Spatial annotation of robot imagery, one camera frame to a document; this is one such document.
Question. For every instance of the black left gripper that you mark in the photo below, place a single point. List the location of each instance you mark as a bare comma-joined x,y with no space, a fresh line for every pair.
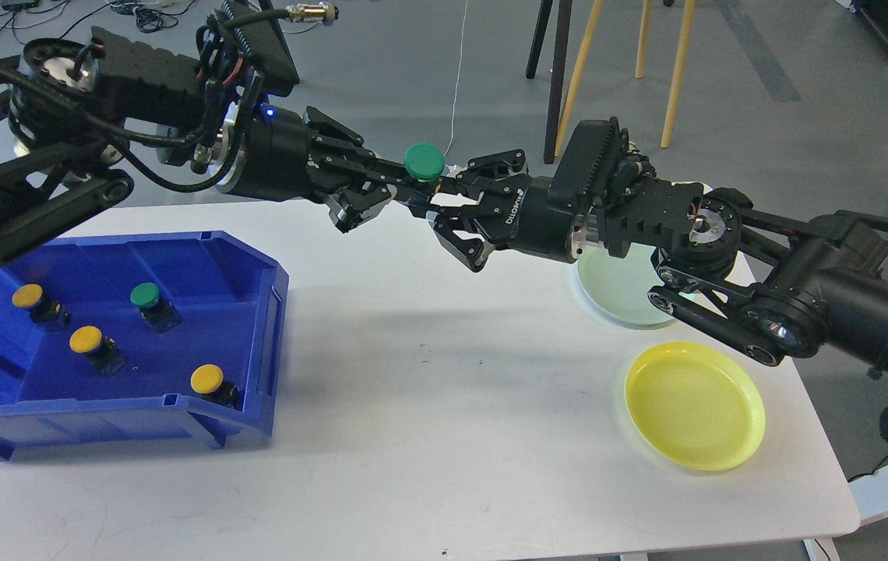
283,157

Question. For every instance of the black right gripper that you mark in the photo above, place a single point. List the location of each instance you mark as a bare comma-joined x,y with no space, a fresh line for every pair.
520,218

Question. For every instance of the green button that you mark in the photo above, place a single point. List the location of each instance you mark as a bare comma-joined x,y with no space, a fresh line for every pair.
154,307
424,162

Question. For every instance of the yellow button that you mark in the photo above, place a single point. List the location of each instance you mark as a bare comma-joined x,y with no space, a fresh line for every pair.
209,382
44,311
101,352

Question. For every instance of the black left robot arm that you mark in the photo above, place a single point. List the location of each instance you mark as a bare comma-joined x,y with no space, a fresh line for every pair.
72,111

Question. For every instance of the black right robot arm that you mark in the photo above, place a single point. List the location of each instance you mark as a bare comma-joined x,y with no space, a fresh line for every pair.
765,285

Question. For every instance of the light green plate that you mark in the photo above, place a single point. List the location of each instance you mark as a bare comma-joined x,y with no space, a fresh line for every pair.
617,287

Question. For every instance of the yellow plate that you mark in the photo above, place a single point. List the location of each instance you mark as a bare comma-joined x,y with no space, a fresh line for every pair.
695,406

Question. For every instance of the black table leg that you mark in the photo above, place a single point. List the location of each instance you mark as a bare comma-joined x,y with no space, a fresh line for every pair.
563,18

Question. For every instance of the blue plastic bin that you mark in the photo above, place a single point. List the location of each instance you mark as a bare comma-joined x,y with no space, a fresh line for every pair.
231,299

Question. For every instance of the yellow wooden chair legs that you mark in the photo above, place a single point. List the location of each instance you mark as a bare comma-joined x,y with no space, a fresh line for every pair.
563,111

